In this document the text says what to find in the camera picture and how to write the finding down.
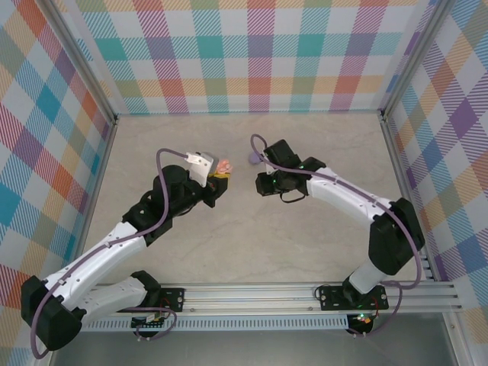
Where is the purple cable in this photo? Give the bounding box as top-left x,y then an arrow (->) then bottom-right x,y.
249,133 -> 425,339
30,147 -> 190,360

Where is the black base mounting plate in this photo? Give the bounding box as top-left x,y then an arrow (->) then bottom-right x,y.
318,285 -> 390,312
156,287 -> 187,313

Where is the aluminium frame post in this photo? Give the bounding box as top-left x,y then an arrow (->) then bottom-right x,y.
43,0 -> 120,125
379,0 -> 454,119

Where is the aluminium frame side rail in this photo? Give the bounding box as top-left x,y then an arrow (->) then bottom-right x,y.
68,116 -> 120,287
380,113 -> 438,281

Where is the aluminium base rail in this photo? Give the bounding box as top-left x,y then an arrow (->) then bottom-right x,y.
75,282 -> 464,317

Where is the grey metal shelf panel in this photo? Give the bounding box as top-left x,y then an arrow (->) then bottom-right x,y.
49,329 -> 458,366

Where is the perforated grey cable duct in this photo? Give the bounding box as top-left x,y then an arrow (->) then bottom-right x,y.
82,314 -> 350,332

